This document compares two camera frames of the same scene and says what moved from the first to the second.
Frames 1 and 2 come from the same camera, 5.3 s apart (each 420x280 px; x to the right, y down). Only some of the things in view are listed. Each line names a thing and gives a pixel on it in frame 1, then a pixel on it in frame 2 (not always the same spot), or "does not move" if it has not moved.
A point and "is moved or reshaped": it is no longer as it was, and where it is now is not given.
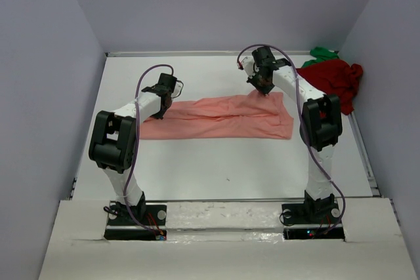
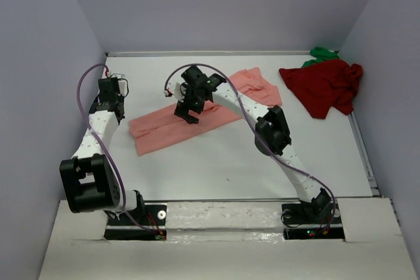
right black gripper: [263, 83] -> [186, 111]
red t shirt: [336, 77] does not move
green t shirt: [321, 54] does not move
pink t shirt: [251, 116] is moved or reshaped
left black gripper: [165, 105] -> [107, 106]
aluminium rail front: [224, 200] does not move
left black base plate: [155, 220] does not move
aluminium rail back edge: [197, 53] does not move
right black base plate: [312, 214] does not move
